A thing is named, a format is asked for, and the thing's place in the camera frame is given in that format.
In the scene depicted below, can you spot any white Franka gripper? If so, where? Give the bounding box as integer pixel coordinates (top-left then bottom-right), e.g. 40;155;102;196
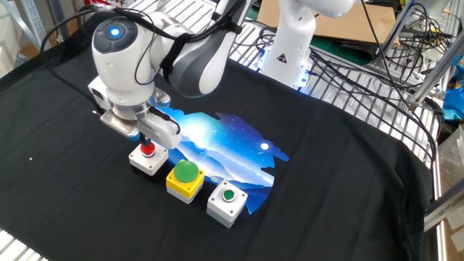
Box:
88;75;183;151

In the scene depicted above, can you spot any white box red button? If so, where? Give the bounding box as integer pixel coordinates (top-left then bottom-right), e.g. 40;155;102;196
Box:
128;141;170;177

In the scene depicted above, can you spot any yellow box green mushroom button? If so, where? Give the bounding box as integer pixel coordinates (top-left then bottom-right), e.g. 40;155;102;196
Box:
165;159;206;205

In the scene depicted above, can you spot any white box small green button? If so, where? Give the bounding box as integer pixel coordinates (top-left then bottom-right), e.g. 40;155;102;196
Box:
206;179;249;229

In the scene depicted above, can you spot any red white sign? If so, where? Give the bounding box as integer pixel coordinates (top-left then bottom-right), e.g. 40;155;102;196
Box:
83;0;126;9

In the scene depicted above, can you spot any black cloth with blue print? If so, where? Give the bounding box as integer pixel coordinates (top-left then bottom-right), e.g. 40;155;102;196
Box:
0;10;436;261

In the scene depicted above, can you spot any brown cardboard sheet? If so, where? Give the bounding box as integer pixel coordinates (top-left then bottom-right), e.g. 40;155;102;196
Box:
256;0;400;48

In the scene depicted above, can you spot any clear plastic bag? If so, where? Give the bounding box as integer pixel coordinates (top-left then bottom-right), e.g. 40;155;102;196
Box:
436;125;464;182

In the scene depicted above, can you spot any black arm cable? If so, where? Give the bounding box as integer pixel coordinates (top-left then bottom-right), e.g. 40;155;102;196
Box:
38;5;254;132

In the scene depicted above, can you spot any black wrist velcro strap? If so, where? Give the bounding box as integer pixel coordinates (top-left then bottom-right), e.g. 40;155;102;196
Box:
159;31;193;83

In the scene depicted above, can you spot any dark metal post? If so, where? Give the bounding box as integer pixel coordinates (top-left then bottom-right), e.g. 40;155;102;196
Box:
50;0;70;41

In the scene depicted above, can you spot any perforated metal post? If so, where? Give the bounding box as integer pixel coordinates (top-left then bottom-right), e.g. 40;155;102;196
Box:
0;0;51;54

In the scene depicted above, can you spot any aluminium frame post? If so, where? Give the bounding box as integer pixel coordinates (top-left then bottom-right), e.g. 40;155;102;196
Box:
373;0;418;73

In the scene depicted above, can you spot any black cable bundle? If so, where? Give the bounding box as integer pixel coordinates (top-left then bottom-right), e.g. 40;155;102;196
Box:
231;0;454;171

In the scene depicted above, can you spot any aluminium frame profile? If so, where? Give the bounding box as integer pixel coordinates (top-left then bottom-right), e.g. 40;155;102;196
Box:
423;188;464;233
407;34;464;106

